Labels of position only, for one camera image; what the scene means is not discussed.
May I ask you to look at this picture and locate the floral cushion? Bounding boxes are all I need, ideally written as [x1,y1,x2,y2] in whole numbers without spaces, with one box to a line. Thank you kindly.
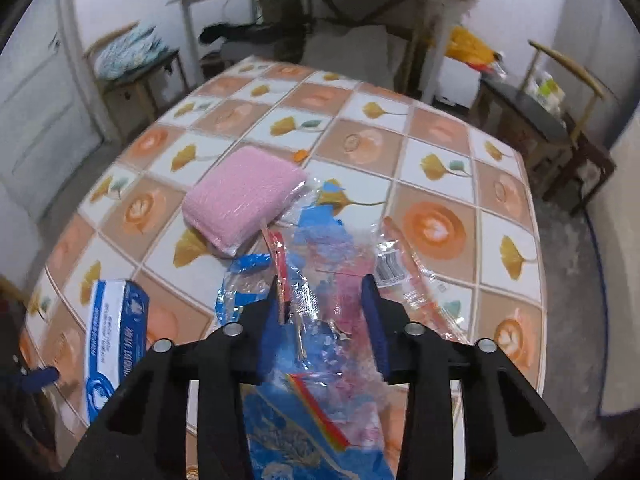
[95,25,161,78]

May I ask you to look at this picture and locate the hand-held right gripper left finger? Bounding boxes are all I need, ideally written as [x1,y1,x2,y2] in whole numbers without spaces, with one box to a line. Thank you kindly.
[62,275,286,480]

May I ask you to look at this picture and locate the tile pattern tablecloth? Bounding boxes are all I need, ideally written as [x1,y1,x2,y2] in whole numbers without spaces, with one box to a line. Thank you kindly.
[20,57,546,441]

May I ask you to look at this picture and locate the clear pink printed plastic bag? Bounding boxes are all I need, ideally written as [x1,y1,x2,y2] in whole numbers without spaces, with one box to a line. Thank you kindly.
[300,215,401,461]

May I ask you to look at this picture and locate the black cloth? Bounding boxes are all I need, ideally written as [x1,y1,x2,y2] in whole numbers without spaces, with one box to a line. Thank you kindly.
[199,20,311,46]

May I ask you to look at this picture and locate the wooden chair with black seat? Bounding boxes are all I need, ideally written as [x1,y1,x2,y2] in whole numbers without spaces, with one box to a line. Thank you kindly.
[475,40,608,201]

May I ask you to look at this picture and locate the dark wooden stool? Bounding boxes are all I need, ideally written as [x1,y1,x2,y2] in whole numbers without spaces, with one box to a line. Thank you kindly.
[542,137,618,217]

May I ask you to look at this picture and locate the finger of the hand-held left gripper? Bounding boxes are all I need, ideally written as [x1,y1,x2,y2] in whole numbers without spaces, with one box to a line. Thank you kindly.
[17,366,62,397]

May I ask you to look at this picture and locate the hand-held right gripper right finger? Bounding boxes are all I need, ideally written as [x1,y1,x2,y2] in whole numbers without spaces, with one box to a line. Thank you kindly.
[361,274,591,480]

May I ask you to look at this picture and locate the white and green cartons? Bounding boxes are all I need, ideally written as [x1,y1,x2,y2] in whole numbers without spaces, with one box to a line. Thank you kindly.
[525,70,566,111]

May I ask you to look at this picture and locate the white door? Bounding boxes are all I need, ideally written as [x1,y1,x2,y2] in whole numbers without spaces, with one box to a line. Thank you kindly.
[0,25,103,221]

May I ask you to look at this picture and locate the wooden chair with cushion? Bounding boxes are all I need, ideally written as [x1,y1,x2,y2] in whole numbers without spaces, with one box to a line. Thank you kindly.
[82,22,191,131]

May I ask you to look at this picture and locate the yellow plastic bag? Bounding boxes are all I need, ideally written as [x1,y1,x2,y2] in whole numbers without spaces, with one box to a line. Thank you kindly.
[445,25,501,68]

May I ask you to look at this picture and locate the pink sponge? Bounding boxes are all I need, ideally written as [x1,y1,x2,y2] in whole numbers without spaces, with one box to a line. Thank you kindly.
[181,146,310,260]

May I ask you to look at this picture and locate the blue plastic bag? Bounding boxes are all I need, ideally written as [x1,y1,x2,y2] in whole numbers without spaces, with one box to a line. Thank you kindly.
[215,180,396,480]

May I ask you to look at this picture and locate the clear barcode wrapper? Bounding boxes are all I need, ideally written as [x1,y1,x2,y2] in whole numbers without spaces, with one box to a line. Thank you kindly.
[372,216,473,346]

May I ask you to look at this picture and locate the blue and white box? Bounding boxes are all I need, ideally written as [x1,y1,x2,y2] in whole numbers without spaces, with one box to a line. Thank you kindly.
[85,279,151,423]

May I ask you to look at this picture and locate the red and blue wrapper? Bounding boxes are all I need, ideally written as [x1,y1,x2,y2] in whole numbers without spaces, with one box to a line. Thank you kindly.
[262,227,296,323]

